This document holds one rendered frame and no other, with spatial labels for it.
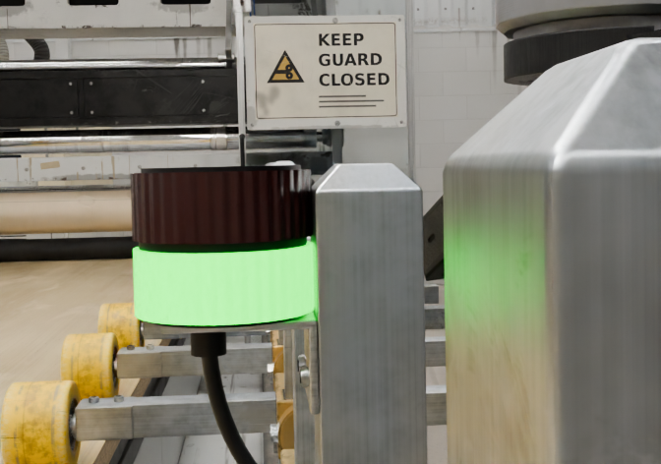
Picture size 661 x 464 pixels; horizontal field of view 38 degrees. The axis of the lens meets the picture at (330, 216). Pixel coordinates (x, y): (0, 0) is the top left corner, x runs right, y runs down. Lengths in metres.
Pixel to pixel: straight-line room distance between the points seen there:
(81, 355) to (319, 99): 1.84
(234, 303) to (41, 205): 2.65
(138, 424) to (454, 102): 8.47
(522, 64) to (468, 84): 8.95
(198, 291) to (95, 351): 0.82
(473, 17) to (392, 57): 6.53
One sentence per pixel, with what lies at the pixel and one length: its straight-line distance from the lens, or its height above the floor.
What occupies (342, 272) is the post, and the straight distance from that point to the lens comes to 0.31.
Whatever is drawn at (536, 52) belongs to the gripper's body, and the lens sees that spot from 0.33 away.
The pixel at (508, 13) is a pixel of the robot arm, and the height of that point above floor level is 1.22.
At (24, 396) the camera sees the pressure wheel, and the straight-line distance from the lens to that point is 0.89.
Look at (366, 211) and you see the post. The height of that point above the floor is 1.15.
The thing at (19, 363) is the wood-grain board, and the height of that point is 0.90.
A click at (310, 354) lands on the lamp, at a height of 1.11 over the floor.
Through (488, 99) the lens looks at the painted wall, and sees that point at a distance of 9.30.
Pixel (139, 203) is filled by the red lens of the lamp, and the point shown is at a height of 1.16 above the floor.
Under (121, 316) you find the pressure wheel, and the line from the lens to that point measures 1.36.
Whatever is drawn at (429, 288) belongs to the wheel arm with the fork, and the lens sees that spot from 1.64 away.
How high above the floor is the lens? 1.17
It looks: 3 degrees down
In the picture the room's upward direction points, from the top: 1 degrees counter-clockwise
